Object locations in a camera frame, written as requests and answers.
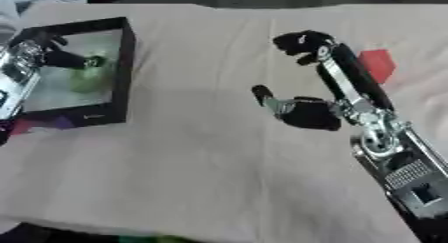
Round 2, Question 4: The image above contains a purple block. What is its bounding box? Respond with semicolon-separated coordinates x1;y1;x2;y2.
47;116;77;129

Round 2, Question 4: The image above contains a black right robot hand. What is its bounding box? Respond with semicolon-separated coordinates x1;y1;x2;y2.
250;29;398;132

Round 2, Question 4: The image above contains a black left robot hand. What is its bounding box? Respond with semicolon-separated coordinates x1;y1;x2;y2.
33;33;109;70

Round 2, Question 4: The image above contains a red block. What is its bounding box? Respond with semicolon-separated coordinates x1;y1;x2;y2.
355;48;398;85

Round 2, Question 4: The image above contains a black box with white inside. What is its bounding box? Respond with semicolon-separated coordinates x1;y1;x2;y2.
7;16;139;130

